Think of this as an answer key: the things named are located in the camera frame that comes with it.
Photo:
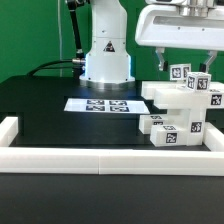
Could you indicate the white tag sheet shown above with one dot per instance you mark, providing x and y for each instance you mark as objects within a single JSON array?
[{"x": 106, "y": 106}]

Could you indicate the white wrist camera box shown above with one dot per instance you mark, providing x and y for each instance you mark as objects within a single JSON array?
[{"x": 166, "y": 2}]

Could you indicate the white chair seat part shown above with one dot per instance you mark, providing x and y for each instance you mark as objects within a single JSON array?
[{"x": 191, "y": 122}]

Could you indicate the white U-shaped fence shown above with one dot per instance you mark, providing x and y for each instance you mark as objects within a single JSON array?
[{"x": 108, "y": 162}]

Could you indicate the white chair back frame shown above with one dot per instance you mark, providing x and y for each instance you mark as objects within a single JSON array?
[{"x": 171, "y": 95}]

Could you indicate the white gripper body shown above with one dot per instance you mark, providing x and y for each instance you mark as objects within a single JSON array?
[{"x": 162, "y": 25}]

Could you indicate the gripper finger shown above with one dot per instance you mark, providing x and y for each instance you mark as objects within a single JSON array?
[
  {"x": 162, "y": 62},
  {"x": 212, "y": 54}
]

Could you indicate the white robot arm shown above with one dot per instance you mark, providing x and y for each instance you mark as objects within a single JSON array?
[{"x": 108, "y": 64}]

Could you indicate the white tagged cube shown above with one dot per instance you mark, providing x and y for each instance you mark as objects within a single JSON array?
[
  {"x": 178, "y": 72},
  {"x": 198, "y": 81}
]

